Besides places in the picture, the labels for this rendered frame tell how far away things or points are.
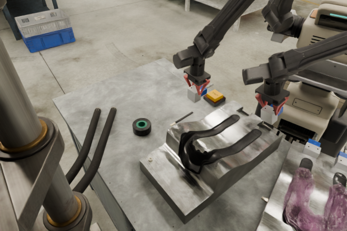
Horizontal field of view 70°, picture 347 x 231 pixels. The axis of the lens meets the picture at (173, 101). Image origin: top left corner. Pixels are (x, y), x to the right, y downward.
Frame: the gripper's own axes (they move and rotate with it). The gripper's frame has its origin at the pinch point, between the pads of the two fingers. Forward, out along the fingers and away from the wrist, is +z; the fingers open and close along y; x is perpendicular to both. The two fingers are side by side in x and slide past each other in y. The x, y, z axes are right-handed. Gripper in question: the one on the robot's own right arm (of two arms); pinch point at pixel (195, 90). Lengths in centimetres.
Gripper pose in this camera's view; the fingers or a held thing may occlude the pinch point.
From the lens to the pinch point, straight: 107.3
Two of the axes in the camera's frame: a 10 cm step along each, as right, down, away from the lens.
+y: 6.1, 5.1, -6.1
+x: 7.9, -4.0, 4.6
